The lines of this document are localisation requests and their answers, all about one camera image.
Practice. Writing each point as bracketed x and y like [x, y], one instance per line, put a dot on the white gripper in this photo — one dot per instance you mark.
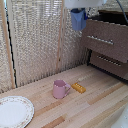
[83, 3]

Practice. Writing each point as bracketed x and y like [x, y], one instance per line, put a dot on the blue ceramic mug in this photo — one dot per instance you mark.
[78, 20]

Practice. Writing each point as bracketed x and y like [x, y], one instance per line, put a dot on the dark brown drawer cabinet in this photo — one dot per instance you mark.
[113, 16]

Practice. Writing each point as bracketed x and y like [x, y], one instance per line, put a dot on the bamboo blind screen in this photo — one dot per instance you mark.
[2, 66]
[33, 40]
[71, 50]

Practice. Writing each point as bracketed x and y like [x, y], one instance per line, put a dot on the orange bar with white stripes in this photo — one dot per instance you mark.
[78, 87]

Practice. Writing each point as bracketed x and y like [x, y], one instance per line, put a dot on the pink ceramic mug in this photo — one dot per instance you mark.
[60, 90]

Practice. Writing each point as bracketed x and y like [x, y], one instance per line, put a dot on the white floral rimmed plate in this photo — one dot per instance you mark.
[15, 111]

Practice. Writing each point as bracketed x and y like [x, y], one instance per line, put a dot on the wooden screen post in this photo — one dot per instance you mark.
[61, 33]
[7, 43]

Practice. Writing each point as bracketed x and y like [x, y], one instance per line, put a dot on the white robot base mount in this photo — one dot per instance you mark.
[122, 120]

